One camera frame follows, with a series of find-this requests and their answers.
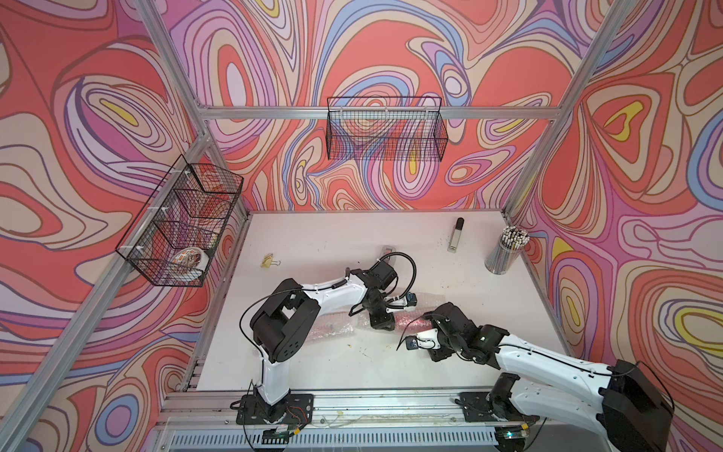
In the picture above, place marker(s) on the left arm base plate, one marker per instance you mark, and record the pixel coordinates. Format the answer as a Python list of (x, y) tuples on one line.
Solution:
[(293, 409)]

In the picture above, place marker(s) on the pink drink bottle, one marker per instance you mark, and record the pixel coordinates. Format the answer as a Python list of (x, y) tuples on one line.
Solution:
[(328, 330)]

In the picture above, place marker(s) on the silver black marker tube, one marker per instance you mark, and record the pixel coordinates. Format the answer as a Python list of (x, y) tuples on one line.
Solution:
[(453, 244)]

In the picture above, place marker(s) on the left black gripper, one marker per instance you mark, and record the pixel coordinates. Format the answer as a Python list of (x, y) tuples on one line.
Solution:
[(385, 322)]

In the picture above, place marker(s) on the bubble wrap sheet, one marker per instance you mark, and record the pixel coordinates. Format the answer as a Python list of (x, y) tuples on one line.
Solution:
[(336, 318), (426, 302)]

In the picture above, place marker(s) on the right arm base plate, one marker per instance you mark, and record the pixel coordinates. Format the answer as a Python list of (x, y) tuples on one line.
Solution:
[(480, 407)]

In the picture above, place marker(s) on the tape roll in basket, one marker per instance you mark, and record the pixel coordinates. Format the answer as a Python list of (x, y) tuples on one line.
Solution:
[(189, 264)]

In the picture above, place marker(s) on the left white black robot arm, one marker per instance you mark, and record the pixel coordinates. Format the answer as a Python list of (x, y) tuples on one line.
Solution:
[(283, 322)]

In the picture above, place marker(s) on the black wire basket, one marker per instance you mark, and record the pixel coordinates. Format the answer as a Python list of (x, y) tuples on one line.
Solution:
[(190, 207), (386, 128)]

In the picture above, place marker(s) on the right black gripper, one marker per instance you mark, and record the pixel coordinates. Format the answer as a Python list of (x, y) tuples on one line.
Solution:
[(441, 354)]

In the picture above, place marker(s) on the yellow binder clip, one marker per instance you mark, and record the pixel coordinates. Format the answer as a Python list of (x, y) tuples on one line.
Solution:
[(269, 261)]

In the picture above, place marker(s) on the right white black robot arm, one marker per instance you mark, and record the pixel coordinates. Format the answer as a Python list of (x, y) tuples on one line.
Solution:
[(625, 402)]

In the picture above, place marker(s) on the aluminium front rail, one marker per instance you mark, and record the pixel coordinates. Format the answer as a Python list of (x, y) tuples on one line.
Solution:
[(366, 420)]

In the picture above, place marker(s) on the metal cup of pencils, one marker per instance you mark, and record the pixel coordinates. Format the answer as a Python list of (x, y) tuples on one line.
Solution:
[(510, 244)]

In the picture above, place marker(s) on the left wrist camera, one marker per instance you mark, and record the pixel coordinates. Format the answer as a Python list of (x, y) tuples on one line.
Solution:
[(402, 302)]

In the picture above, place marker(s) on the back black wire basket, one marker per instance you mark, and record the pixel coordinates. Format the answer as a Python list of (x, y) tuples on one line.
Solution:
[(386, 128)]

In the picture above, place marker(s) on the left black wire basket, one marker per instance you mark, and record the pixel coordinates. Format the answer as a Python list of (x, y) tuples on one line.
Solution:
[(190, 207)]

